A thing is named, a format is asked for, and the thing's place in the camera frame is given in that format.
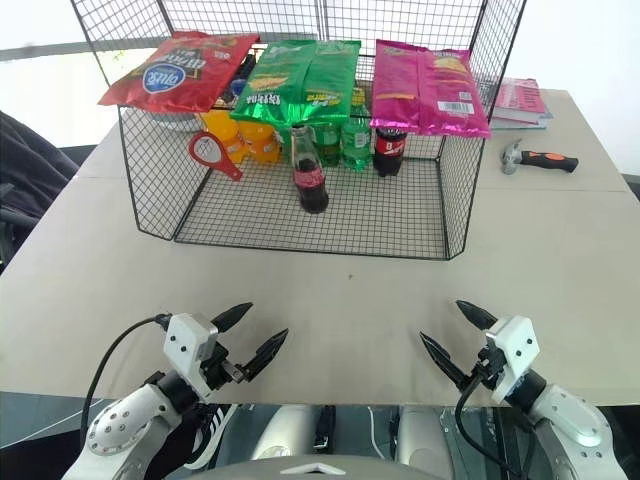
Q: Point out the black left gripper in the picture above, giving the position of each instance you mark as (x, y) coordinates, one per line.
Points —
(220, 370)

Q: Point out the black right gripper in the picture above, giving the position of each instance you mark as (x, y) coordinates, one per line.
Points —
(490, 367)

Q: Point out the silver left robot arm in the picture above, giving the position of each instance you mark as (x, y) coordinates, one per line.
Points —
(125, 425)

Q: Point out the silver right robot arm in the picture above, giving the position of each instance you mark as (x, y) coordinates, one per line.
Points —
(570, 420)

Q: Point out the glass cola bottle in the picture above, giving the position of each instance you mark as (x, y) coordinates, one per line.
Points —
(311, 190)

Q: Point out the red bottle opener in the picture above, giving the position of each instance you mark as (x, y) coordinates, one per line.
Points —
(231, 171)

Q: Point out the orange soda bottle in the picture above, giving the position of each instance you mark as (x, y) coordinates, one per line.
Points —
(225, 135)
(260, 145)

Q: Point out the plastic cola bottle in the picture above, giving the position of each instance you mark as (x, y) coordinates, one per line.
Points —
(390, 150)

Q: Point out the green soda bottle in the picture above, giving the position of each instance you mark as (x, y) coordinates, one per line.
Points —
(357, 145)
(329, 147)

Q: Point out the silver left robot leg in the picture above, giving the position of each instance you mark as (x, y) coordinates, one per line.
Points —
(280, 430)

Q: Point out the silver robot leg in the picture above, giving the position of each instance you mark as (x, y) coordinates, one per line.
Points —
(420, 432)
(280, 430)

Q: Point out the silver right robot leg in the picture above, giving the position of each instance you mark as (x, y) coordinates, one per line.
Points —
(420, 432)

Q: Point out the black and white sneaker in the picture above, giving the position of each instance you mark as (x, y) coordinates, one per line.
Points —
(210, 435)

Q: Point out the grey robot torso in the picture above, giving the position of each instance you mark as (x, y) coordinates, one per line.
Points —
(310, 470)

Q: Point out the grey book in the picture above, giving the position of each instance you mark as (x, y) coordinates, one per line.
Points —
(520, 124)

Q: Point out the pink chip bag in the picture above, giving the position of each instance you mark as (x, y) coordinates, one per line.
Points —
(430, 90)

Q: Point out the green chip bag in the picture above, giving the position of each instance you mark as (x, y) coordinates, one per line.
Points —
(295, 80)

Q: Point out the red chip bag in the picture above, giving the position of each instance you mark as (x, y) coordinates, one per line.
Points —
(170, 75)

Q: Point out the dark fabric chair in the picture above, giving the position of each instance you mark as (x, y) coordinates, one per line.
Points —
(30, 165)

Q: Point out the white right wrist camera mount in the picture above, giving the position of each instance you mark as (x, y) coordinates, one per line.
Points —
(517, 350)

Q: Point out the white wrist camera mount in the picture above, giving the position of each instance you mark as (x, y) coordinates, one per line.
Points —
(517, 350)
(185, 340)

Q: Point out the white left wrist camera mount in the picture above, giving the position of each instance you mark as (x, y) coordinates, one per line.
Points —
(185, 340)

